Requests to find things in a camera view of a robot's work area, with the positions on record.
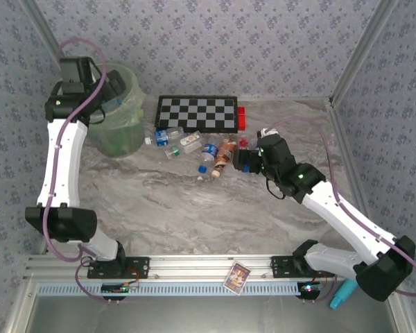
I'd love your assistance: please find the green trash bin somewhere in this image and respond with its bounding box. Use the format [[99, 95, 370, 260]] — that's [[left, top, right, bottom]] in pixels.
[[88, 62, 147, 159]]

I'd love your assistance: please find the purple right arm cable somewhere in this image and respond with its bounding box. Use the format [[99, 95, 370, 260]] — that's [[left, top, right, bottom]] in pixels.
[[266, 116, 416, 303]]

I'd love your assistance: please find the brown coffee drink bottle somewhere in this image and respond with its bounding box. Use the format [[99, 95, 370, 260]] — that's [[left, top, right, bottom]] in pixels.
[[211, 137, 237, 180]]

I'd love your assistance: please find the green plastic bin liner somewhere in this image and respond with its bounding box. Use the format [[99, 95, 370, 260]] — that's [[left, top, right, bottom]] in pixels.
[[89, 62, 147, 129]]

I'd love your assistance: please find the small picture card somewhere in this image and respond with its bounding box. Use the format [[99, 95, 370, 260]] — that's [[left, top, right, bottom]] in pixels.
[[223, 262, 252, 296]]

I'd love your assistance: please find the grey metal base panel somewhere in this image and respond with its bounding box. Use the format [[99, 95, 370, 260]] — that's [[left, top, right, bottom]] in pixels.
[[5, 280, 416, 333]]

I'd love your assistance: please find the clear Fiji water bottle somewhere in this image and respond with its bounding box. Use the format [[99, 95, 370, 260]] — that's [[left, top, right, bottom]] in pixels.
[[236, 137, 253, 173]]

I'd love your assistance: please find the ribbed clear bottle blue label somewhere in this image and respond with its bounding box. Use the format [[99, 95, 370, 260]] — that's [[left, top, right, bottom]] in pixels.
[[144, 126, 185, 147]]

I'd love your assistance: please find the aluminium wall edge rail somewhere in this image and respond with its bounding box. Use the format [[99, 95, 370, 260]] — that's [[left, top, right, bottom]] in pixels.
[[144, 95, 333, 104]]

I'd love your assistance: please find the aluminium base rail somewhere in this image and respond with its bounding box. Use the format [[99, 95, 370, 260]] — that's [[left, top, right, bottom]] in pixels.
[[26, 255, 360, 282]]

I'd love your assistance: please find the aluminium side rail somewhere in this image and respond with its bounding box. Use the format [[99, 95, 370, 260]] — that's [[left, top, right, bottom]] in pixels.
[[325, 99, 389, 240]]

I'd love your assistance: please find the aluminium frame post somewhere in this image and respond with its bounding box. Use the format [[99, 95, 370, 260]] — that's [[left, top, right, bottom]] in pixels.
[[20, 0, 73, 76], [328, 0, 400, 105]]

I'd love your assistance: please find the clear bottle Pepsi label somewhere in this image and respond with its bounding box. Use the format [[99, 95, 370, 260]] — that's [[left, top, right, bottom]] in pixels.
[[197, 142, 220, 174]]

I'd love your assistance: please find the blue slotted cable duct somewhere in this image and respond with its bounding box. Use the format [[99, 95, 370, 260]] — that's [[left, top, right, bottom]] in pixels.
[[37, 281, 333, 296]]

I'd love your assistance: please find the clear bottle cream flower label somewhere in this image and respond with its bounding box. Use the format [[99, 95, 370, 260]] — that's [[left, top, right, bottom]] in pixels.
[[180, 132, 204, 155]]

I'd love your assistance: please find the small clear bottle green label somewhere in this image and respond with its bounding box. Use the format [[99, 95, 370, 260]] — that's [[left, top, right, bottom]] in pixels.
[[164, 146, 184, 160]]

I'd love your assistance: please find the teal plastic marker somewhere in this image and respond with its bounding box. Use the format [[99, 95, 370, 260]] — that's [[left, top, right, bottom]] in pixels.
[[329, 279, 358, 311]]

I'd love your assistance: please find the black grey folding chessboard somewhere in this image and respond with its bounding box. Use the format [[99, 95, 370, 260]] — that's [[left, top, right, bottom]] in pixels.
[[154, 95, 239, 135]]

